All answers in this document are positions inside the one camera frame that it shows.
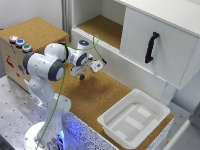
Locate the blue button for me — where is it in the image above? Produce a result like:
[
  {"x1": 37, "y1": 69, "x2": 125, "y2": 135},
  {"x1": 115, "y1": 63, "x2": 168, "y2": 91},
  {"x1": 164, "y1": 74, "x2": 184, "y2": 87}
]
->
[{"x1": 15, "y1": 38, "x2": 26, "y2": 48}]

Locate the black door handle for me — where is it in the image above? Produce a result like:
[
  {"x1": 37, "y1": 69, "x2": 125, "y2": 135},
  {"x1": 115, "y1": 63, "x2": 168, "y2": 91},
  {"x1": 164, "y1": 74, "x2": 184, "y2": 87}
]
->
[{"x1": 144, "y1": 31, "x2": 161, "y2": 65}]

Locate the white plastic box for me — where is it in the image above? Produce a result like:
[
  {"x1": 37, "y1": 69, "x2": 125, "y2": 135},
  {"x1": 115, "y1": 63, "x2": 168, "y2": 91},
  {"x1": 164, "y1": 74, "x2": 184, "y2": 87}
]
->
[{"x1": 96, "y1": 88, "x2": 172, "y2": 150}]

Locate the wooden drawer box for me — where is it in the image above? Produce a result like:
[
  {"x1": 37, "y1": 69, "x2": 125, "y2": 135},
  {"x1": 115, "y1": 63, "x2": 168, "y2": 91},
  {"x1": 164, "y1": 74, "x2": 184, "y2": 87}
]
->
[{"x1": 0, "y1": 16, "x2": 71, "y2": 93}]

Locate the white sliding door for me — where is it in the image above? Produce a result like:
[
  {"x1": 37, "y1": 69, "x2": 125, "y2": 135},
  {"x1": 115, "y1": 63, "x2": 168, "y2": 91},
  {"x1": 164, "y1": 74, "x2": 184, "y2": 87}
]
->
[{"x1": 118, "y1": 6, "x2": 200, "y2": 91}]

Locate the red button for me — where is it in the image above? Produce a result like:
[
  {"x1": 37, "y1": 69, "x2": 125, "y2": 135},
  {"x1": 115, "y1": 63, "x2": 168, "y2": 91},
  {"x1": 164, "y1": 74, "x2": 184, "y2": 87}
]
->
[{"x1": 8, "y1": 34, "x2": 19, "y2": 44}]

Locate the green button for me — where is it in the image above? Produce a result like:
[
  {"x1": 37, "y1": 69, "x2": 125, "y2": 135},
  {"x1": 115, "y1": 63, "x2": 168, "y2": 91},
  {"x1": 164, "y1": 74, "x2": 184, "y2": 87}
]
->
[{"x1": 21, "y1": 43, "x2": 33, "y2": 54}]

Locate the white cabinet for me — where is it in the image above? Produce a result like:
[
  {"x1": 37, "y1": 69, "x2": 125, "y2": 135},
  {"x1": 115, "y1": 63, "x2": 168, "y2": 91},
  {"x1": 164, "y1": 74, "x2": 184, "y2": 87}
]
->
[{"x1": 70, "y1": 0, "x2": 200, "y2": 108}]

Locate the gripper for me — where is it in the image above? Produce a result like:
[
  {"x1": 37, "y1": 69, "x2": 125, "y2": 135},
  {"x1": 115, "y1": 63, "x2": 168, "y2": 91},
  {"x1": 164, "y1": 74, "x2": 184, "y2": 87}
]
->
[{"x1": 70, "y1": 61, "x2": 91, "y2": 78}]

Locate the green cable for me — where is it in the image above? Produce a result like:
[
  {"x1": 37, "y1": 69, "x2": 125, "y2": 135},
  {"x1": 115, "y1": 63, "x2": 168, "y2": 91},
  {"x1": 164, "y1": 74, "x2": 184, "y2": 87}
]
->
[{"x1": 34, "y1": 34, "x2": 108, "y2": 150}]

